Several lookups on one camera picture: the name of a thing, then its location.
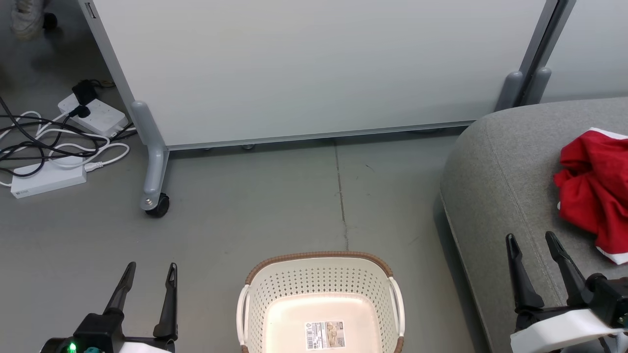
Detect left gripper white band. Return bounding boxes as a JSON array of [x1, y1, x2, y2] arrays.
[[103, 261, 179, 353]]

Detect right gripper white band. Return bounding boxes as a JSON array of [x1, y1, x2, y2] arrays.
[[505, 231, 622, 353]]

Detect red garment with white trim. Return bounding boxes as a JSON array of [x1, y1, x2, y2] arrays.
[[553, 127, 628, 266]]

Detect cream laundry basket brown rim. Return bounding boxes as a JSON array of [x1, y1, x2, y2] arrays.
[[236, 251, 406, 353]]

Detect black caster wheel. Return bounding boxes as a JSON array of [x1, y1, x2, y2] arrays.
[[146, 193, 171, 219]]

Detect grey fabric sofa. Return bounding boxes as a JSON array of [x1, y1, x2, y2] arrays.
[[440, 97, 628, 353]]

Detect grey partition leg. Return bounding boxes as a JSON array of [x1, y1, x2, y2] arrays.
[[130, 101, 171, 212]]

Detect flat white box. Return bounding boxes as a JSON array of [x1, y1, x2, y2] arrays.
[[10, 156, 88, 200]]

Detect printed label sticker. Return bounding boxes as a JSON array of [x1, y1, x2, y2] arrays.
[[304, 321, 346, 351]]

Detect white power strip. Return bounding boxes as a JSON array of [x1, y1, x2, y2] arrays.
[[57, 93, 130, 138]]

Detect black power adapter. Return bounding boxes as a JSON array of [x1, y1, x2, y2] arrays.
[[72, 79, 100, 105]]

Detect narrow white partition panel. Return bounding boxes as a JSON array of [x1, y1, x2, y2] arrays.
[[540, 0, 628, 103]]

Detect large white partition panel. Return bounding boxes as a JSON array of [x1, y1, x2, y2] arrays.
[[78, 0, 561, 151]]

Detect light sneaker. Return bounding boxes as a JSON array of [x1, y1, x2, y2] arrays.
[[11, 0, 51, 41]]

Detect white cable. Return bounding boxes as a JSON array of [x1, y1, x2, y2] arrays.
[[0, 110, 131, 188]]

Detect white power strips with cables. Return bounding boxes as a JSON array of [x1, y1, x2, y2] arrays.
[[0, 78, 138, 178]]

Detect grey partition post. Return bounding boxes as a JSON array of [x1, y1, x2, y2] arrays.
[[494, 0, 577, 112]]

